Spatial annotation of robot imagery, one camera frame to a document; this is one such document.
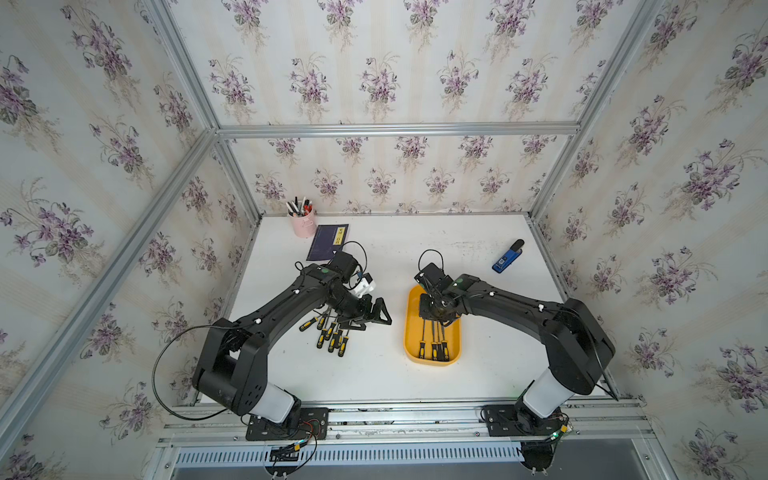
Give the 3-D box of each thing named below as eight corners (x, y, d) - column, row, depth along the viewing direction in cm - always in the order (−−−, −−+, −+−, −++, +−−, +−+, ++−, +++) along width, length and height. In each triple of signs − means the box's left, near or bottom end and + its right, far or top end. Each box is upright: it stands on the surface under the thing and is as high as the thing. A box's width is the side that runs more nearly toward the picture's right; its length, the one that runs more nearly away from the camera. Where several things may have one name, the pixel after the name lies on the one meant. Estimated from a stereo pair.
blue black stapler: (492, 269, 106) (496, 260, 102) (513, 246, 113) (518, 237, 109) (501, 275, 104) (505, 266, 100) (521, 251, 111) (527, 242, 107)
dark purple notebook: (309, 260, 108) (307, 256, 106) (315, 228, 119) (314, 224, 117) (343, 260, 108) (343, 256, 106) (347, 228, 119) (346, 224, 117)
